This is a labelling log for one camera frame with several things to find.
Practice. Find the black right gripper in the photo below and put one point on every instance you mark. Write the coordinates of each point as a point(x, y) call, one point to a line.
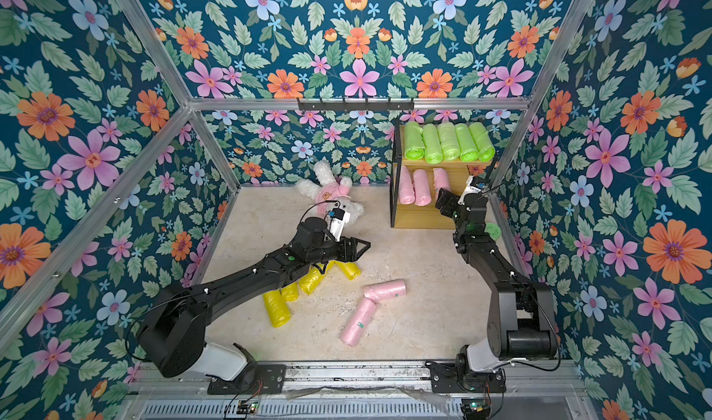
point(445, 201)

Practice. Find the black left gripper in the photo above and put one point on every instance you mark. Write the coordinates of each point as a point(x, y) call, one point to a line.
point(350, 248)

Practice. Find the green trash bag roll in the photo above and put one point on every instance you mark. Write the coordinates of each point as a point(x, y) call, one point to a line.
point(449, 142)
point(482, 140)
point(414, 145)
point(432, 143)
point(468, 148)

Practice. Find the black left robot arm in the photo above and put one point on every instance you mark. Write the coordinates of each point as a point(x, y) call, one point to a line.
point(173, 331)

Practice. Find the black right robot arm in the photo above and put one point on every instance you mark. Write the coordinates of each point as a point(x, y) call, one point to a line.
point(520, 326)

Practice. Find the yellow trash bag roll right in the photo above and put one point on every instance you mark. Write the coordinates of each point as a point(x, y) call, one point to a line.
point(351, 270)

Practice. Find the yellow trash bag roll middle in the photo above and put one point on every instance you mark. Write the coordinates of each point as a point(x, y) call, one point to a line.
point(310, 282)

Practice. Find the yellow trash bag roll upright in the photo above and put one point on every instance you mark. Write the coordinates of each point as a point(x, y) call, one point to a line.
point(291, 292)

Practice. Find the yellow trash bag roll large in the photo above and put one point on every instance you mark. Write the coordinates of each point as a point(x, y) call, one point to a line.
point(277, 309)

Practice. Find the upper green lidded jar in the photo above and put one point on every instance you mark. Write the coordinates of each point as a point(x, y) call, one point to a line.
point(493, 230)

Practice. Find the white plush bunny pink shirt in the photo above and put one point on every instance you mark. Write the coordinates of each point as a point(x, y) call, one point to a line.
point(330, 193)

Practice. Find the green circuit board right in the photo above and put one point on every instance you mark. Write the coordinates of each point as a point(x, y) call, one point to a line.
point(472, 409)

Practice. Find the green circuit board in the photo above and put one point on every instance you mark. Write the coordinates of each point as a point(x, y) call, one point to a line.
point(246, 408)
point(472, 409)

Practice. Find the green circuit board left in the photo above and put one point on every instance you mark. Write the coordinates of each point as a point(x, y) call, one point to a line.
point(246, 408)

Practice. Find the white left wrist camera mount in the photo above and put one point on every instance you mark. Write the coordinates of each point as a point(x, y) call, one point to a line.
point(338, 218)

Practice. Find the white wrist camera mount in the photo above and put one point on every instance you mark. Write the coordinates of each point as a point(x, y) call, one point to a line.
point(338, 218)
point(474, 188)

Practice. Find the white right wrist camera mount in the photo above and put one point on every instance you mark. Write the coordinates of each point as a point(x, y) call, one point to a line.
point(474, 188)

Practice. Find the black hook rail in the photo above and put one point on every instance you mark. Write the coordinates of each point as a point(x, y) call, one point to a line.
point(348, 105)

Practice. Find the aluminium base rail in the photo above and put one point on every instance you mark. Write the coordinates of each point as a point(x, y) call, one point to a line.
point(359, 390)

